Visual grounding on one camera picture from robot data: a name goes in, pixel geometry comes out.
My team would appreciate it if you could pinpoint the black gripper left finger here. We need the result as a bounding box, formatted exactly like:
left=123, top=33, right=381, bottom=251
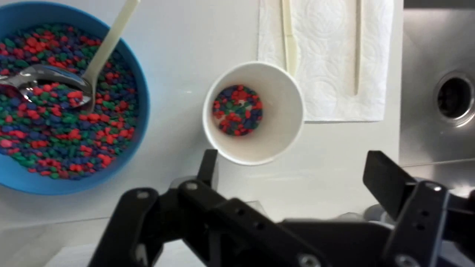
left=87, top=151, right=326, bottom=267

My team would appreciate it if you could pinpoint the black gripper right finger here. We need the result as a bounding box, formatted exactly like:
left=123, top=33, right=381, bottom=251
left=362, top=151, right=475, bottom=267

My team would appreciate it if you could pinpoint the white plastic spoon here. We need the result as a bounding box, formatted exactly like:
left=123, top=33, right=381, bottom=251
left=83, top=0, right=141, bottom=110

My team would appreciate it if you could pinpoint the colourful gravel in cup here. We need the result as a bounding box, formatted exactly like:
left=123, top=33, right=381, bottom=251
left=211, top=85, right=262, bottom=137

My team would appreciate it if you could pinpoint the colourful gravel in bowl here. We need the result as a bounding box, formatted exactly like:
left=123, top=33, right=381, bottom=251
left=0, top=24, right=139, bottom=180

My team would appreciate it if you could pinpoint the blue bowl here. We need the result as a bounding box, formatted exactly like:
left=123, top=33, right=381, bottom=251
left=0, top=2, right=150, bottom=196

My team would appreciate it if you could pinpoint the metal spoon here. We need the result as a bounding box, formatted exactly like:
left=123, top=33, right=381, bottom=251
left=0, top=64, right=92, bottom=107

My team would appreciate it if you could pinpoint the white cloth mat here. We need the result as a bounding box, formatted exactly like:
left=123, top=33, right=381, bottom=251
left=258, top=0, right=393, bottom=124

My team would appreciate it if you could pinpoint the stainless steel sink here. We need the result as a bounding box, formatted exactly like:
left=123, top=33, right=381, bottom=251
left=399, top=0, right=475, bottom=198

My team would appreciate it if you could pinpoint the white plastic knife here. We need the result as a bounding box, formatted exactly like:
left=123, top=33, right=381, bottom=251
left=280, top=0, right=298, bottom=76

